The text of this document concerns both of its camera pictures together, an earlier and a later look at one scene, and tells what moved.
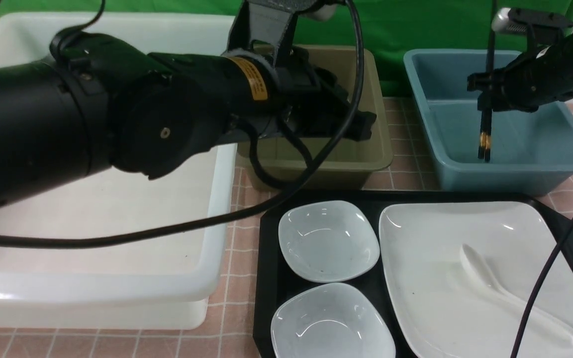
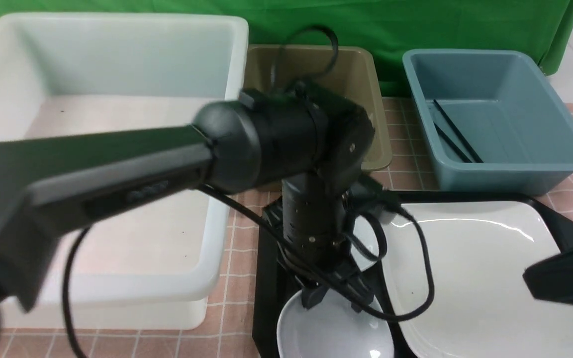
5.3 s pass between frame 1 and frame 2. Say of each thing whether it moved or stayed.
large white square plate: stayed
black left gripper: moved
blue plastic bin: stayed
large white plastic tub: stayed
